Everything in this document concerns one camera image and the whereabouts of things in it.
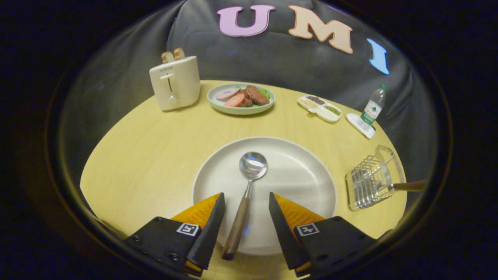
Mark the green lettuce leaf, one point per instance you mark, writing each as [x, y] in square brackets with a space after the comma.
[265, 92]

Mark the toast slice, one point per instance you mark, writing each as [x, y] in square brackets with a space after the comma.
[179, 53]
[167, 57]

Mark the red sausage slice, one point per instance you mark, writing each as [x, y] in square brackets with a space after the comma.
[234, 101]

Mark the white toaster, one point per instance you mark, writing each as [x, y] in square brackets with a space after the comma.
[179, 81]

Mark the large white plate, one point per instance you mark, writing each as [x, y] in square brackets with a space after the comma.
[295, 179]

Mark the brown meat piece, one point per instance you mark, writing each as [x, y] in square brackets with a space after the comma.
[256, 95]

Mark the pale green plate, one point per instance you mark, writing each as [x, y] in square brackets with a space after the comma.
[241, 110]

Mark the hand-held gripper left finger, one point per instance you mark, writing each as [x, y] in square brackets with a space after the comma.
[210, 229]

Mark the green-capped water bottle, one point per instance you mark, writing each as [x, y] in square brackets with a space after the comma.
[372, 111]

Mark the white divided seed dish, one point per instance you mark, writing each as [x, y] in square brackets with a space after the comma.
[323, 113]

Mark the pink ham slice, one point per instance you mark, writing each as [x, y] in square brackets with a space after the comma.
[227, 94]

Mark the square white coaster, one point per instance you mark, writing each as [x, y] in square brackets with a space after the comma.
[360, 126]

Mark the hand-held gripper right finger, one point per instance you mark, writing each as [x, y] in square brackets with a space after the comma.
[282, 229]

